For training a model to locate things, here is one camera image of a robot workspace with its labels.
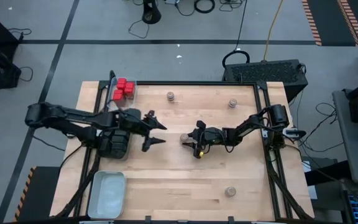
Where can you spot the red smoked paprika tin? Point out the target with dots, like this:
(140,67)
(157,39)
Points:
(117,94)
(129,88)
(122,83)

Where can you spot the black table clamp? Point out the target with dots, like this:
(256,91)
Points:
(148,219)
(231,219)

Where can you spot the black plastic bin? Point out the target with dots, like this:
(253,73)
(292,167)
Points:
(117,156)

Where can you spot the white plastic bin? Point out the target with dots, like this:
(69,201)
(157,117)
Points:
(106,196)

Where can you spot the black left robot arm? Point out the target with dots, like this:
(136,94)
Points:
(82,117)

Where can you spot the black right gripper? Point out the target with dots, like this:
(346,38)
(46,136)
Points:
(202,138)

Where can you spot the clear plastic bin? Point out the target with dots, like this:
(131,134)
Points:
(110,104)

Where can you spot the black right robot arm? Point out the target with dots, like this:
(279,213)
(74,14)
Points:
(247,130)

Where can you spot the black mesh computer tower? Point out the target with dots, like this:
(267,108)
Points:
(266,74)

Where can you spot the cork lidded glass spice jar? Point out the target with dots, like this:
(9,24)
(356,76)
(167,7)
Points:
(230,191)
(184,137)
(170,96)
(233,103)

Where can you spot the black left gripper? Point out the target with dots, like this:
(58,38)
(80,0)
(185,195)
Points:
(148,124)

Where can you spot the black orange striped floor mat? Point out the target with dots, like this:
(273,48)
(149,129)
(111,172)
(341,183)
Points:
(331,18)
(39,193)

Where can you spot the black stand base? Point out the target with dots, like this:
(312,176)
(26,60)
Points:
(151,12)

